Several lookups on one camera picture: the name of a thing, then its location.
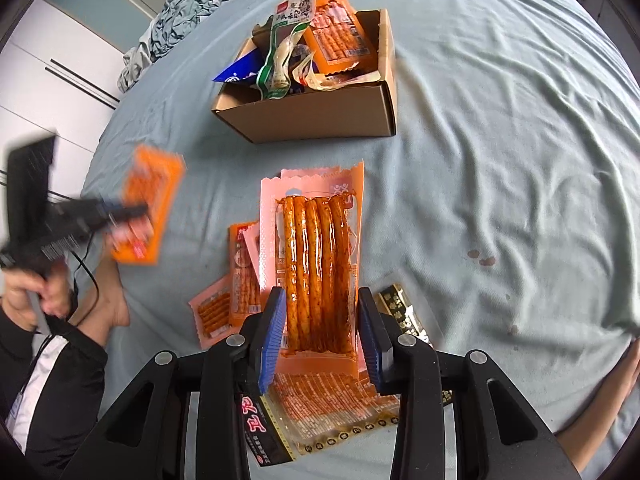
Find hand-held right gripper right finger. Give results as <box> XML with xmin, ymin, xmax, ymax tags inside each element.
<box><xmin>356</xmin><ymin>287</ymin><xmax>583</xmax><ymax>480</ymax></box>

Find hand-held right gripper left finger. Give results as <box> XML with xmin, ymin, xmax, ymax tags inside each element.
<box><xmin>60</xmin><ymin>286</ymin><xmax>288</xmax><ymax>480</ymax></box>

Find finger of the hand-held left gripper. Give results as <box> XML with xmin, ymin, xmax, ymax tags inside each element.
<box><xmin>99</xmin><ymin>199</ymin><xmax>151</xmax><ymax>228</ymax></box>

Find small pink snack packet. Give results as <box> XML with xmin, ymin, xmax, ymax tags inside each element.
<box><xmin>188</xmin><ymin>277</ymin><xmax>233</xmax><ymax>350</ymax></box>

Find gold-bordered clear snack packet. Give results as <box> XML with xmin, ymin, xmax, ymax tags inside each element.
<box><xmin>235</xmin><ymin>282</ymin><xmax>453</xmax><ymax>468</ymax></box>

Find dark orange narrow snack packet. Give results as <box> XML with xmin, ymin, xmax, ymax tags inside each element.
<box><xmin>228</xmin><ymin>220</ymin><xmax>263</xmax><ymax>328</ymax></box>

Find large pink snack packet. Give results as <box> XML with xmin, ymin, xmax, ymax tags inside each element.
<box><xmin>260</xmin><ymin>162</ymin><xmax>366</xmax><ymax>376</ymax></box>

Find blue snack packet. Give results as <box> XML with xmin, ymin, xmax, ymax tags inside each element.
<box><xmin>212</xmin><ymin>49</ymin><xmax>266</xmax><ymax>92</ymax></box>

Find brown cardboard box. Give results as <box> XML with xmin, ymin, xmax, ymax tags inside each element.
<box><xmin>210</xmin><ymin>8</ymin><xmax>398</xmax><ymax>144</ymax></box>

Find green and white snack packet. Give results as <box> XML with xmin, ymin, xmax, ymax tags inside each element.
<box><xmin>254</xmin><ymin>0</ymin><xmax>318</xmax><ymax>99</ymax></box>

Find person's left forearm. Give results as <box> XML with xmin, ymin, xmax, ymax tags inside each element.
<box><xmin>0</xmin><ymin>302</ymin><xmax>109</xmax><ymax>453</ymax></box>

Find person's left hand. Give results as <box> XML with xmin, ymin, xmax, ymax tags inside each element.
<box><xmin>0</xmin><ymin>257</ymin><xmax>76</xmax><ymax>331</ymax></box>

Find crumpled grey-blue clothes pile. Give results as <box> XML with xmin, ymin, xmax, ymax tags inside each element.
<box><xmin>117</xmin><ymin>0</ymin><xmax>266</xmax><ymax>93</ymax></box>

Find light blue bed sheet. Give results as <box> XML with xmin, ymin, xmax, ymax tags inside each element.
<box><xmin>80</xmin><ymin>0</ymin><xmax>640</xmax><ymax>480</ymax></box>

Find person's right bare leg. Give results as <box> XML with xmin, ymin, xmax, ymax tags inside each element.
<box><xmin>555</xmin><ymin>335</ymin><xmax>640</xmax><ymax>466</ymax></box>

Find thin black cable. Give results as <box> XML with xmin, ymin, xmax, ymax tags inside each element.
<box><xmin>20</xmin><ymin>240</ymin><xmax>101</xmax><ymax>396</ymax></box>

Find white wardrobe black stripe handles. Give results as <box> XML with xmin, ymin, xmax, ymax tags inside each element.
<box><xmin>0</xmin><ymin>0</ymin><xmax>126</xmax><ymax>196</ymax></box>

